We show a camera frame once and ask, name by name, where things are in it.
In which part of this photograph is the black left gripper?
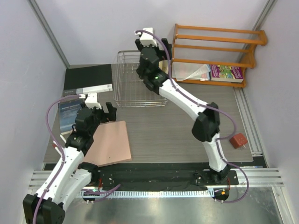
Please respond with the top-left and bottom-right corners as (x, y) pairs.
(88, 102), (115, 135)

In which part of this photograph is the blue and cream plate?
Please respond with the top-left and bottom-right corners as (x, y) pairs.
(162, 60), (169, 74)

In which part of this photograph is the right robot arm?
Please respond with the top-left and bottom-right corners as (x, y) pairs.
(135, 39), (230, 184)

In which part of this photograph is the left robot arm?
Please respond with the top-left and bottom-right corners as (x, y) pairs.
(23, 102), (117, 224)

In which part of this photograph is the orange wooden shelf rack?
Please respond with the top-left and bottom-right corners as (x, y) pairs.
(171, 24), (268, 88)

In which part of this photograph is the clear plastic folder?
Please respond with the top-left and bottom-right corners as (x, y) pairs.
(172, 62), (211, 81)

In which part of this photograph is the pink board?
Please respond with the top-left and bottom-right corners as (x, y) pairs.
(84, 121), (132, 167)

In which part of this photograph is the dark blue book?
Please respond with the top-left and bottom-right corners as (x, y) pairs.
(58, 98), (83, 133)

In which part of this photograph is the black binder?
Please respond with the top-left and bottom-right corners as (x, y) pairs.
(63, 64), (113, 96)

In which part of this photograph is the purple colourful book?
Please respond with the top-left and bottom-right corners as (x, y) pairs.
(210, 65), (244, 83)

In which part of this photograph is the red white marker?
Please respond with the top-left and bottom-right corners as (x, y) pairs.
(52, 141), (60, 153)

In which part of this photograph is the red brown block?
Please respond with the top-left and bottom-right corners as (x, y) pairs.
(229, 133), (248, 149)

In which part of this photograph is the metal wire dish rack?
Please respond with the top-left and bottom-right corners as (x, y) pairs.
(113, 50), (167, 107)

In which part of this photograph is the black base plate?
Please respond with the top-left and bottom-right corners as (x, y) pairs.
(98, 162), (239, 187)

